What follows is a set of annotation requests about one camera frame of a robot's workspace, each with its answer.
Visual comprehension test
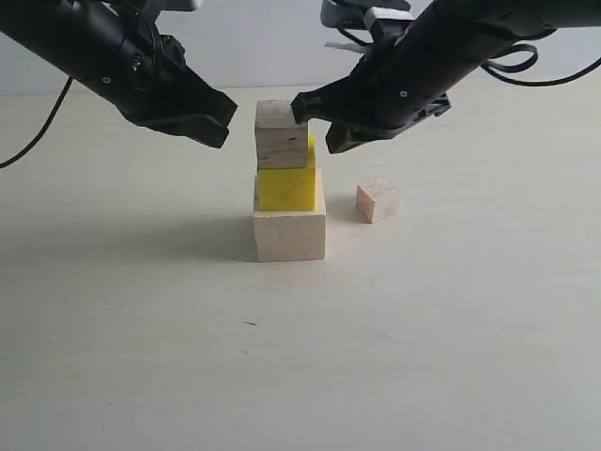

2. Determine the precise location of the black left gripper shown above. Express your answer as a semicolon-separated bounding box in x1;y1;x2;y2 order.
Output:
69;27;238;148

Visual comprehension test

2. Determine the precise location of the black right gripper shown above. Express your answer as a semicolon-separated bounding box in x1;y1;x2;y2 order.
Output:
291;32;451;154

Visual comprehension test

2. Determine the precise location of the medium plywood cube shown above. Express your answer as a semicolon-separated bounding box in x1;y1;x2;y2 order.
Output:
254;100;309;169

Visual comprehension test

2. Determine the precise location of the yellow cube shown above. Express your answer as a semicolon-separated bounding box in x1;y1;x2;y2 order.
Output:
257;134;317;211

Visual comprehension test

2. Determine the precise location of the small light wooden cube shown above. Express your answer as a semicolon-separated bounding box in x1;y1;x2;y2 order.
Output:
356;176;400;224

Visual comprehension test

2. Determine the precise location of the large pale wooden cube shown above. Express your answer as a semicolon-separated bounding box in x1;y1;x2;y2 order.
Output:
253;169;327;262

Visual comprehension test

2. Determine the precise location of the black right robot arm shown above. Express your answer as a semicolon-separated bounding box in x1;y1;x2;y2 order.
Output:
291;1;600;154

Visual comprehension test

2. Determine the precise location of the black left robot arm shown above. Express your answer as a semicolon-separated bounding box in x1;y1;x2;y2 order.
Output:
1;1;238;148

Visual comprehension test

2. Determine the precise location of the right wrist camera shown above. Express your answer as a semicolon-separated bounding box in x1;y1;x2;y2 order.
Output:
320;0;414;31

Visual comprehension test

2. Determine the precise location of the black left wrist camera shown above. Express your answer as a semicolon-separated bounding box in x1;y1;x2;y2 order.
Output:
141;0;204;16

